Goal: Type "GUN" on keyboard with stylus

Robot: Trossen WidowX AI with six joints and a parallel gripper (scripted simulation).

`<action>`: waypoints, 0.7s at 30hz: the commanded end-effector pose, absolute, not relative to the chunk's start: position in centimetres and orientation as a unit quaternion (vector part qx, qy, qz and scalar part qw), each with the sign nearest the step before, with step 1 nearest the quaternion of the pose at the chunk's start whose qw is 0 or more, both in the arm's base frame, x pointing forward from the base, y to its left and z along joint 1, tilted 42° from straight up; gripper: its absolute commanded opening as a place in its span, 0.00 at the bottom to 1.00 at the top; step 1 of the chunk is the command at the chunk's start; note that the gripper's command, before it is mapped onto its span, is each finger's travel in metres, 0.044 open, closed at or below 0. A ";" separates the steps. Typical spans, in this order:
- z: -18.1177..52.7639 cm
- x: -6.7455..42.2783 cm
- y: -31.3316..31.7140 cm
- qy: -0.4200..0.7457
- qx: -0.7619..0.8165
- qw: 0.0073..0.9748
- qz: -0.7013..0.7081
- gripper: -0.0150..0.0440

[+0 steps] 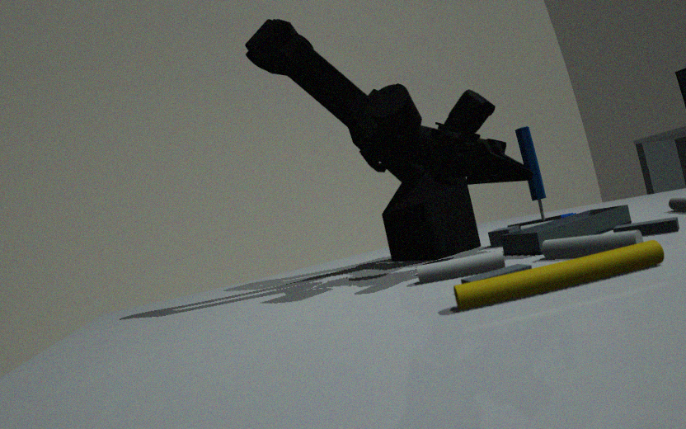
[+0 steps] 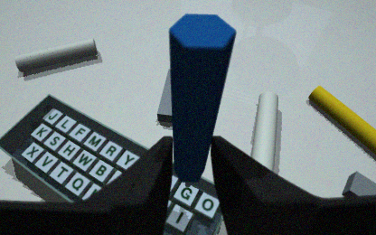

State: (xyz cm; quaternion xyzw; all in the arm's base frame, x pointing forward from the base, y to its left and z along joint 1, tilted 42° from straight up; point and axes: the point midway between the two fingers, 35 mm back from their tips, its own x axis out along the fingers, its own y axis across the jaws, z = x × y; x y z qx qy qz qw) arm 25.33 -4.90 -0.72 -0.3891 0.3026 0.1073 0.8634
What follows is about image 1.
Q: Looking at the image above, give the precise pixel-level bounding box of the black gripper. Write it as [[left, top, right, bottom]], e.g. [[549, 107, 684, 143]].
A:
[[419, 128, 533, 186]]

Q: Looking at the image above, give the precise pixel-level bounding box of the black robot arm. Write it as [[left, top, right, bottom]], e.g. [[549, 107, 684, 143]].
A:
[[245, 19, 496, 191]]

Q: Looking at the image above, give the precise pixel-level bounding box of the yellow cylinder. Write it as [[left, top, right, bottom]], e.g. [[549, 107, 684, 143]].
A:
[[453, 240, 664, 310]]

